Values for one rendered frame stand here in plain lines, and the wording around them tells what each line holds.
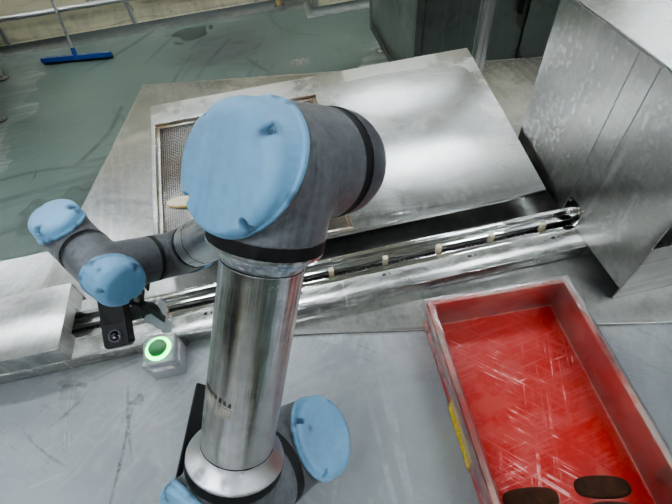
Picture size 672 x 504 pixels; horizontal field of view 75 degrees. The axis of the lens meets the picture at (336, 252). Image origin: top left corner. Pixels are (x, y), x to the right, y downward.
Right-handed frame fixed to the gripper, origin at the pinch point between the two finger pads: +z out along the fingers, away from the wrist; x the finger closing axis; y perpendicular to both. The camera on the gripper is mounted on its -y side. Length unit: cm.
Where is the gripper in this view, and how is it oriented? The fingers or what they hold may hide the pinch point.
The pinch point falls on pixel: (147, 336)
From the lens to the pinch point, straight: 100.5
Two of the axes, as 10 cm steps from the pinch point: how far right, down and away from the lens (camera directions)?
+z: 0.8, 6.2, 7.8
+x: -9.8, 2.0, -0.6
